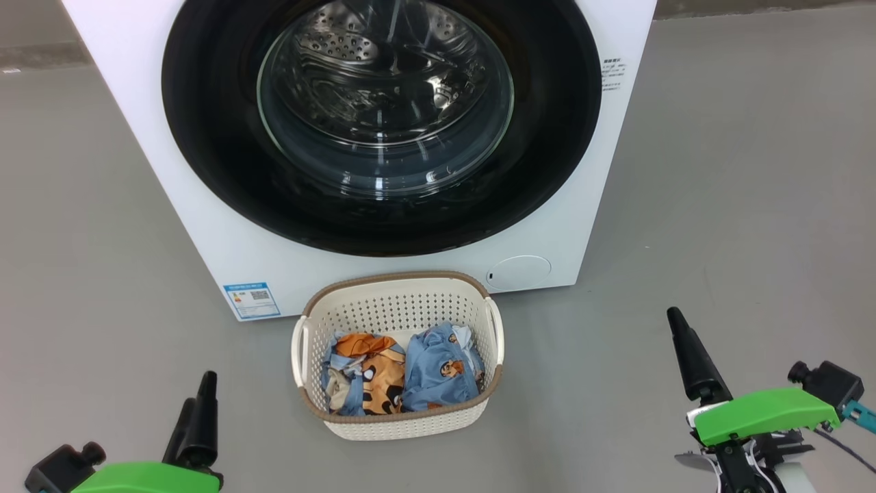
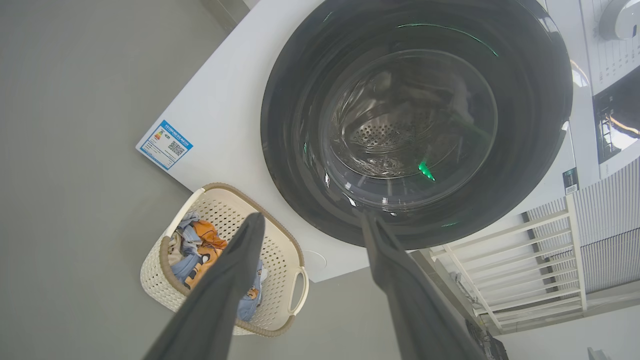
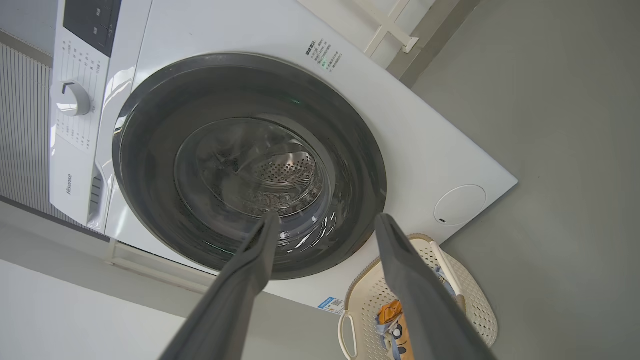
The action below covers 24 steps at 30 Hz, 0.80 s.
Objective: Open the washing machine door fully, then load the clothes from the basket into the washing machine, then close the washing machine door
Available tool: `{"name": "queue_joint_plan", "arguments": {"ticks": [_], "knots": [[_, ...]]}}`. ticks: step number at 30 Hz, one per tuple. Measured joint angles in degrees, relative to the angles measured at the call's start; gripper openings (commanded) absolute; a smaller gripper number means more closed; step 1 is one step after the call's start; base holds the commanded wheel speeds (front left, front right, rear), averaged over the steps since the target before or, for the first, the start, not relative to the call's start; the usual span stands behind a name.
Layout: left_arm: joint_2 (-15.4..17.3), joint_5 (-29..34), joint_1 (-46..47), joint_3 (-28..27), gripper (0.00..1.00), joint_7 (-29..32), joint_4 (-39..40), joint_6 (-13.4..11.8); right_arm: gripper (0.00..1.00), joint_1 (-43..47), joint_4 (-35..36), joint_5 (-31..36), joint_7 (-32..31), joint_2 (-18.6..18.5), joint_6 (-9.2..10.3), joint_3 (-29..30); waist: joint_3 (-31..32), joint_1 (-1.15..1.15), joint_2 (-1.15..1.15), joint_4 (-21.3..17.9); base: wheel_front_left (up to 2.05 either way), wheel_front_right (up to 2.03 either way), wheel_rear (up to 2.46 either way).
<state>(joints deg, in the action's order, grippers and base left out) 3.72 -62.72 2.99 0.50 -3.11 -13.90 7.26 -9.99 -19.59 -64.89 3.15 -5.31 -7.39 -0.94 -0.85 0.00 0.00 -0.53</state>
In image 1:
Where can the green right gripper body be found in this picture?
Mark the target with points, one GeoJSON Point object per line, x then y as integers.
{"type": "Point", "coordinates": [759, 414]}

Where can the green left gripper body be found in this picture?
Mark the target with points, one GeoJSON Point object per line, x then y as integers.
{"type": "Point", "coordinates": [150, 479]}

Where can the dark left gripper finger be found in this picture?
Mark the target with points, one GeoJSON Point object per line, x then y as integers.
{"type": "Point", "coordinates": [202, 431]}
{"type": "Point", "coordinates": [176, 441]}

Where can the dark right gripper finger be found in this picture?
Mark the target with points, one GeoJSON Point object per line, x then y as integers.
{"type": "Point", "coordinates": [698, 373]}

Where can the orange and blue cartoon garment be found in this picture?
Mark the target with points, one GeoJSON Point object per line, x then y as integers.
{"type": "Point", "coordinates": [380, 383]}

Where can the blue cartoon print garment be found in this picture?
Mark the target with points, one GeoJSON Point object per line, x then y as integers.
{"type": "Point", "coordinates": [431, 373]}

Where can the black-rimmed glass washer door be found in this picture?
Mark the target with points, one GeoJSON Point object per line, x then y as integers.
{"type": "Point", "coordinates": [205, 137]}

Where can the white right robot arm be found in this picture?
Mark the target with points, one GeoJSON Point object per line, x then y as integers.
{"type": "Point", "coordinates": [794, 479]}

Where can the white front-load washing machine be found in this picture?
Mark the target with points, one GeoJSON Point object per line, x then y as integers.
{"type": "Point", "coordinates": [205, 239]}

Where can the stainless steel washing machine drum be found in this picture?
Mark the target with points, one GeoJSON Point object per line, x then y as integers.
{"type": "Point", "coordinates": [342, 41]}

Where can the blue energy label sticker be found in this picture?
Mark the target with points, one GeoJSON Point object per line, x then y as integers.
{"type": "Point", "coordinates": [252, 301]}

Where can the round white filter cover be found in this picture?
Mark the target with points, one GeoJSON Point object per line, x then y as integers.
{"type": "Point", "coordinates": [519, 272]}

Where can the cream perforated laundry basket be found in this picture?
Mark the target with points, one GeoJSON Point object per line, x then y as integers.
{"type": "Point", "coordinates": [397, 308]}

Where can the small printed text label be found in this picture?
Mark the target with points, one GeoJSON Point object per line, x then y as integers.
{"type": "Point", "coordinates": [612, 74]}

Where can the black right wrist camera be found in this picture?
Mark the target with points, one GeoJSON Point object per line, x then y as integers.
{"type": "Point", "coordinates": [831, 383]}

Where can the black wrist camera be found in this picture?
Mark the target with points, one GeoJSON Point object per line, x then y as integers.
{"type": "Point", "coordinates": [61, 469]}
{"type": "Point", "coordinates": [831, 383]}

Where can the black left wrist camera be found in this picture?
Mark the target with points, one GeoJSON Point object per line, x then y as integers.
{"type": "Point", "coordinates": [61, 469]}

